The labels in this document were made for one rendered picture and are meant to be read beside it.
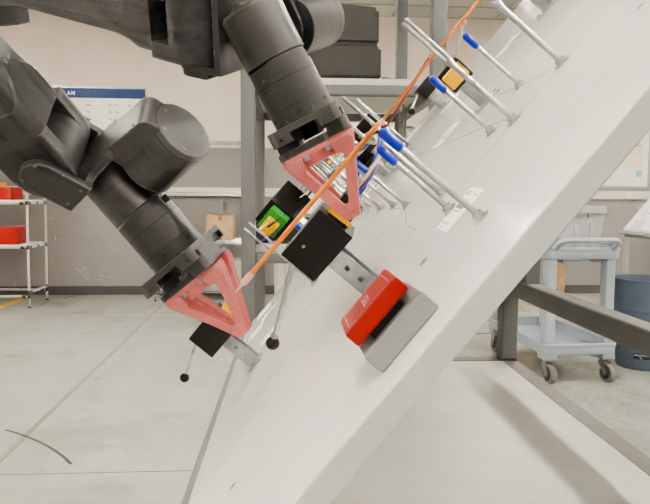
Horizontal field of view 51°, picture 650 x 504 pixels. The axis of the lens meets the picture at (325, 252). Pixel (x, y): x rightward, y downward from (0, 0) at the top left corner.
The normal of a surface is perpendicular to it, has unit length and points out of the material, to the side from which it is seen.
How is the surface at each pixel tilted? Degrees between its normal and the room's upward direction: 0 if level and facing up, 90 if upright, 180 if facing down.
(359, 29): 90
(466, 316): 90
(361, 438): 90
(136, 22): 108
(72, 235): 90
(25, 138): 133
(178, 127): 58
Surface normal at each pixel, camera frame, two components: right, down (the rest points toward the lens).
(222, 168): 0.07, 0.08
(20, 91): 0.94, -0.26
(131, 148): 0.04, 0.76
